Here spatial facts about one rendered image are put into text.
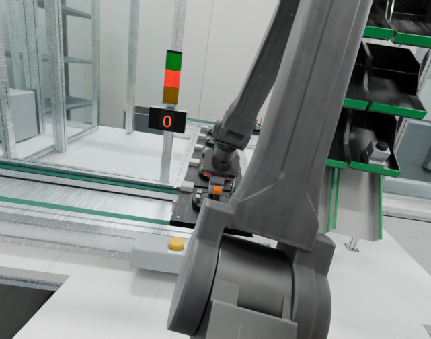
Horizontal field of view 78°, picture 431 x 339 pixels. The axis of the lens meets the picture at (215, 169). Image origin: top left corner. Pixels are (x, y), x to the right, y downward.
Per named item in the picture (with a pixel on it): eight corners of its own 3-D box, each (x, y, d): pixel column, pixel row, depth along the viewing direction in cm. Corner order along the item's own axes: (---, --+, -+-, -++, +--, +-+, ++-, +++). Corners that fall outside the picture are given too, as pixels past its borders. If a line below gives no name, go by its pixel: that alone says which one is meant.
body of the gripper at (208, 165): (205, 153, 79) (207, 138, 73) (239, 158, 80) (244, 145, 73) (202, 172, 76) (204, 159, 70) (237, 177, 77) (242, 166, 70)
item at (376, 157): (380, 172, 74) (394, 153, 69) (364, 169, 75) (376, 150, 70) (375, 153, 80) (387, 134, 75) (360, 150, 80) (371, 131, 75)
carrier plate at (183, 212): (251, 237, 78) (253, 231, 77) (169, 225, 77) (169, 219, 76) (245, 199, 100) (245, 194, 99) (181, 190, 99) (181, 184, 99)
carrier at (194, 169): (244, 197, 102) (251, 167, 97) (181, 187, 101) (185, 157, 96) (240, 173, 124) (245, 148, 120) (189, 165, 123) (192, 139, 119)
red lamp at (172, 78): (177, 88, 84) (179, 71, 82) (162, 85, 84) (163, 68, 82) (180, 87, 89) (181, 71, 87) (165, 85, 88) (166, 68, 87)
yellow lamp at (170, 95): (176, 104, 86) (177, 88, 84) (161, 101, 85) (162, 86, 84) (178, 102, 90) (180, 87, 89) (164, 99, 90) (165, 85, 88)
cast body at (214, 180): (222, 196, 83) (225, 175, 81) (208, 194, 83) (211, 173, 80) (222, 184, 91) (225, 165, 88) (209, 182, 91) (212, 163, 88)
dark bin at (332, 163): (343, 169, 73) (355, 149, 68) (295, 159, 75) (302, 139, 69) (336, 114, 92) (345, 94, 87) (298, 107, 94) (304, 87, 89)
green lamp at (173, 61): (179, 71, 82) (181, 54, 80) (163, 68, 82) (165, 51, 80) (181, 71, 87) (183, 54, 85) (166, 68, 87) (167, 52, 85)
